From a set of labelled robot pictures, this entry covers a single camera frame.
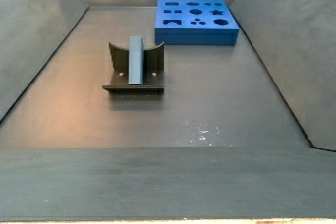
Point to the light blue rectangular block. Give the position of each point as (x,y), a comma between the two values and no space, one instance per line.
(135,61)

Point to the dark metal cradle fixture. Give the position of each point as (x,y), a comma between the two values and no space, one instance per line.
(152,71)

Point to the blue shape sorter board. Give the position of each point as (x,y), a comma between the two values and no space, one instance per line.
(195,22)

